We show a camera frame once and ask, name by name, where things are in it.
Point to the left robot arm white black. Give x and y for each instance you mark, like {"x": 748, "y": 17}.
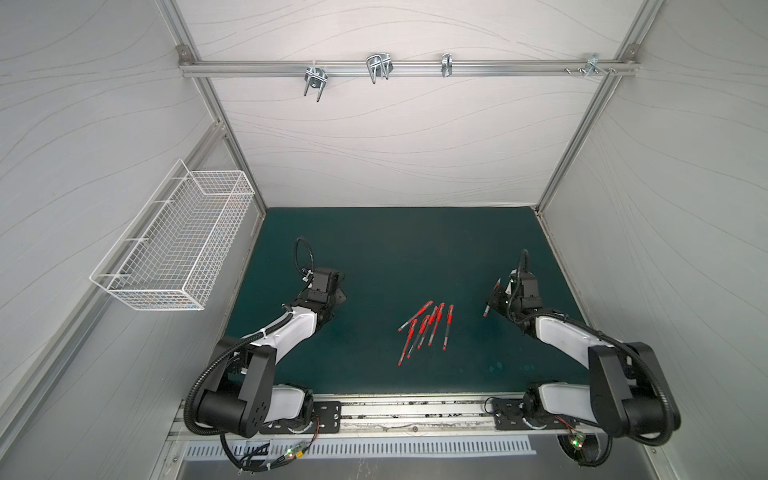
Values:
{"x": 237, "y": 393}

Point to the small metal bracket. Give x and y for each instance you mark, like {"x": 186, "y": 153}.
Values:
{"x": 446, "y": 65}

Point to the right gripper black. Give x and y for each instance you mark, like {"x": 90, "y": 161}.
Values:
{"x": 500, "y": 299}

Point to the metal u-bolt clamp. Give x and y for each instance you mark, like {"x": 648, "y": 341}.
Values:
{"x": 379, "y": 65}
{"x": 315, "y": 78}

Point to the metal bolt clamp right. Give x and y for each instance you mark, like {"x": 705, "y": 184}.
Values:
{"x": 591, "y": 67}

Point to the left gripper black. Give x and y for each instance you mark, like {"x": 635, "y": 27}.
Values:
{"x": 335, "y": 293}

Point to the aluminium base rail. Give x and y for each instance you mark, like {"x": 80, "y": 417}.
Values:
{"x": 422, "y": 415}

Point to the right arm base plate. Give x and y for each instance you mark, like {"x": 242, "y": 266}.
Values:
{"x": 507, "y": 415}

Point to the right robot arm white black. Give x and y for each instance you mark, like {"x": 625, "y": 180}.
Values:
{"x": 627, "y": 394}

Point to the white wire basket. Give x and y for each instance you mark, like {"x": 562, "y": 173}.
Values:
{"x": 170, "y": 255}

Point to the red pen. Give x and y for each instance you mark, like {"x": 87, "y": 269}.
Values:
{"x": 493, "y": 300}
{"x": 422, "y": 310}
{"x": 448, "y": 327}
{"x": 429, "y": 324}
{"x": 435, "y": 323}
{"x": 410, "y": 334}
{"x": 418, "y": 335}

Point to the green table mat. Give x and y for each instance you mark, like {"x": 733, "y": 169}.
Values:
{"x": 394, "y": 260}

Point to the white slotted cable duct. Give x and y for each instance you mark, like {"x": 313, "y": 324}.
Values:
{"x": 376, "y": 447}

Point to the metal U-bolt clamp middle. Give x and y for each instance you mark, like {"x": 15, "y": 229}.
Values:
{"x": 379, "y": 65}

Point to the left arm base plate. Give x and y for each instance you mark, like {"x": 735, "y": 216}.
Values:
{"x": 323, "y": 417}

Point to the aluminium crossbar rail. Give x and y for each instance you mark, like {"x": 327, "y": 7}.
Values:
{"x": 401, "y": 68}

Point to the metal U-bolt clamp left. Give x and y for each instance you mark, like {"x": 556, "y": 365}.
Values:
{"x": 315, "y": 78}

